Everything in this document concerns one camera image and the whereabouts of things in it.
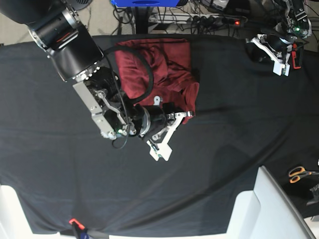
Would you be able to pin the blue orange clamp bottom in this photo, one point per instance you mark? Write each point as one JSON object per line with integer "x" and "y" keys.
{"x": 79, "y": 231}

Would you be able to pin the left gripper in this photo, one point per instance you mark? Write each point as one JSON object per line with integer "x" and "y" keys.
{"x": 276, "y": 47}

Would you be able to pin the crumpled black plastic piece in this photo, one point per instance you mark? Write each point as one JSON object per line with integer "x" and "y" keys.
{"x": 315, "y": 193}

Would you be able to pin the black table cloth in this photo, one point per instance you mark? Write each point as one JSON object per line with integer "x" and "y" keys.
{"x": 54, "y": 157}

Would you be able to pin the red long-sleeve T-shirt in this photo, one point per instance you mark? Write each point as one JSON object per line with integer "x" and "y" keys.
{"x": 170, "y": 61}

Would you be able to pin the blue plastic box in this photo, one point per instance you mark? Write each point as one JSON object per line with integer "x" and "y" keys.
{"x": 145, "y": 3}

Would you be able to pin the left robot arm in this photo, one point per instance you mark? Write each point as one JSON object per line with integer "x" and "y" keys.
{"x": 293, "y": 21}

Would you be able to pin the white power strip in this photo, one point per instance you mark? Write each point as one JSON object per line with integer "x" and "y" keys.
{"x": 219, "y": 20}

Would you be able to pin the white foam block right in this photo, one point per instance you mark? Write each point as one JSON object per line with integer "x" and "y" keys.
{"x": 266, "y": 212}

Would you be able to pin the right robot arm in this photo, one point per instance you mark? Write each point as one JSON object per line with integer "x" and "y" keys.
{"x": 55, "y": 27}

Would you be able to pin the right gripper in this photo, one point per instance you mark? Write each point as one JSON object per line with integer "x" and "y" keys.
{"x": 156, "y": 119}

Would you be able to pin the black orange clamp right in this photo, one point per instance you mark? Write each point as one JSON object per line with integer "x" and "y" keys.
{"x": 297, "y": 55}

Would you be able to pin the yellow-handled scissors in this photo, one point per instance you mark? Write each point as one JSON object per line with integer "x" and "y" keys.
{"x": 299, "y": 173}

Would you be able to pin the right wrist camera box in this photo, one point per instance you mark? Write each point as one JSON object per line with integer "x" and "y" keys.
{"x": 159, "y": 150}

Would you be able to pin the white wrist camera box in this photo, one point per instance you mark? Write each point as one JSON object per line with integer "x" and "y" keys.
{"x": 281, "y": 69}

